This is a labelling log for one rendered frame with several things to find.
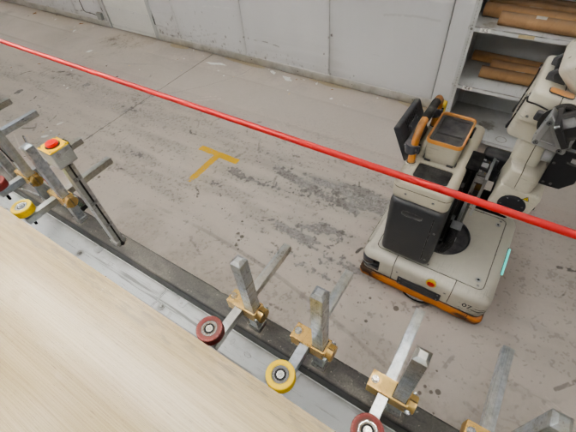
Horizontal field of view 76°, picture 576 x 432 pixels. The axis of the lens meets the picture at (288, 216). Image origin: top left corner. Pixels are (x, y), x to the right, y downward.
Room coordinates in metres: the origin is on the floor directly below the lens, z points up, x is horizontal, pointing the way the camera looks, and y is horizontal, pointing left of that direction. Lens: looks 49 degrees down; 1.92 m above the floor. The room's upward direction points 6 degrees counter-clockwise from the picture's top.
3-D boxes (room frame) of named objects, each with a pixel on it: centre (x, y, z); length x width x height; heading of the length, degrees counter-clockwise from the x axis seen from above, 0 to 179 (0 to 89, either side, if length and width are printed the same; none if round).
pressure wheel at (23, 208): (1.09, 1.06, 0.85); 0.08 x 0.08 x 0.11
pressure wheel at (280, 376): (0.33, 0.07, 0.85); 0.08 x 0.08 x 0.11
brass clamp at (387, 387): (0.28, -0.23, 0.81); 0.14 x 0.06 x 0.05; 53
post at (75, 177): (1.02, 0.73, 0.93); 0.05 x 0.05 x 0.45; 53
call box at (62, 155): (1.02, 0.73, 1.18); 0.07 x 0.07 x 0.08; 53
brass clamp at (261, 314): (0.59, 0.16, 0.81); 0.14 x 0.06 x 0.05; 53
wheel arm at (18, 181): (1.42, 1.12, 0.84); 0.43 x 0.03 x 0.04; 143
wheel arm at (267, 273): (0.64, 0.15, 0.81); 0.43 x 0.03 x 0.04; 143
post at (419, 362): (0.27, -0.25, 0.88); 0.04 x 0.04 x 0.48; 53
